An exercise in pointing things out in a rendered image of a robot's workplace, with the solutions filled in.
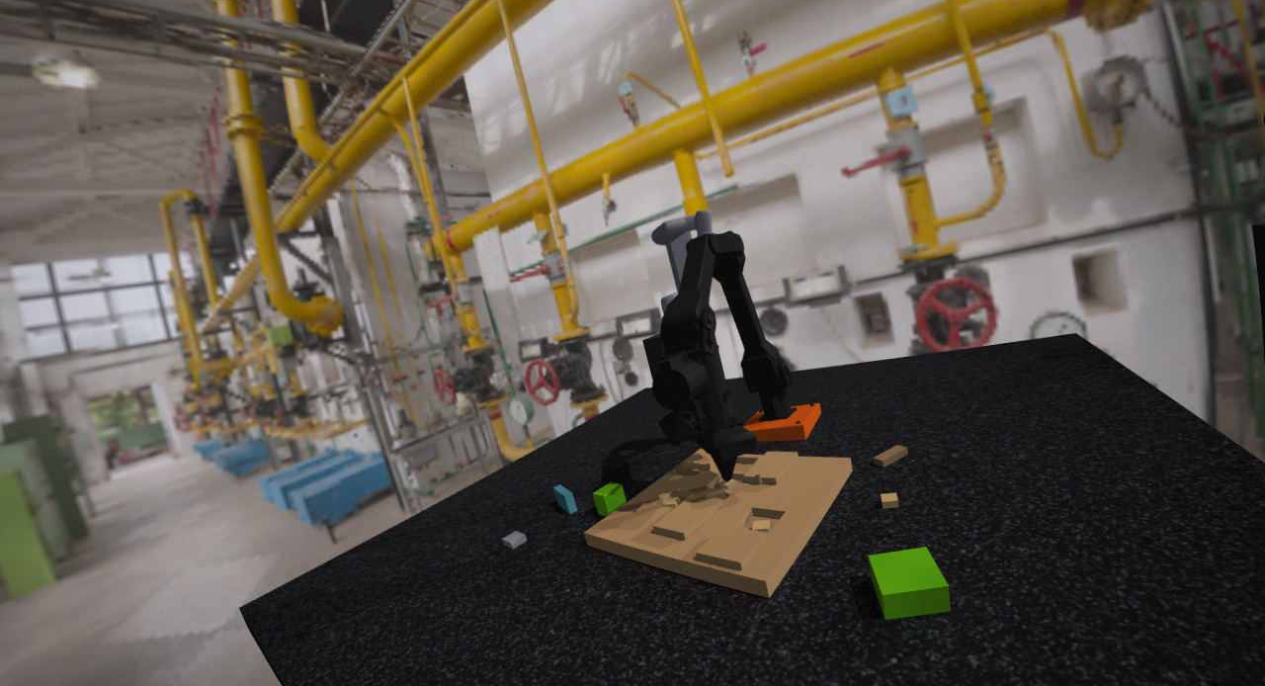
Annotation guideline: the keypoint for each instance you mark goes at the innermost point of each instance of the teal rectangular block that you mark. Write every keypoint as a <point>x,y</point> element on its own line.
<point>565,499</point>

